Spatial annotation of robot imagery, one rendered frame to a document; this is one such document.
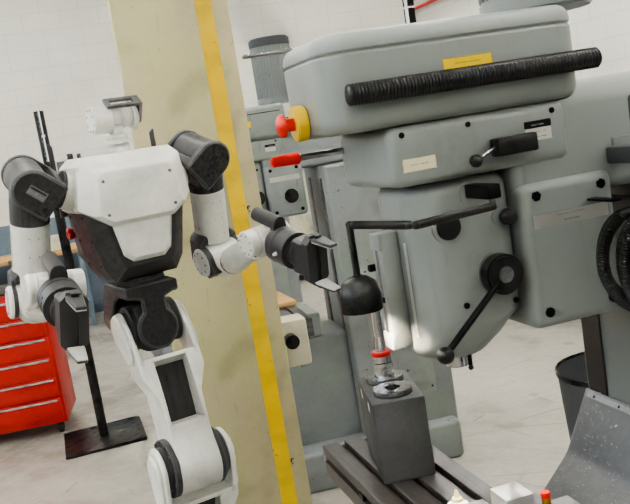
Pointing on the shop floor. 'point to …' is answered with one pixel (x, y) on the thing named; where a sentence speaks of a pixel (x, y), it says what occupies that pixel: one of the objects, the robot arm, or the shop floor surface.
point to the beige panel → (195, 23)
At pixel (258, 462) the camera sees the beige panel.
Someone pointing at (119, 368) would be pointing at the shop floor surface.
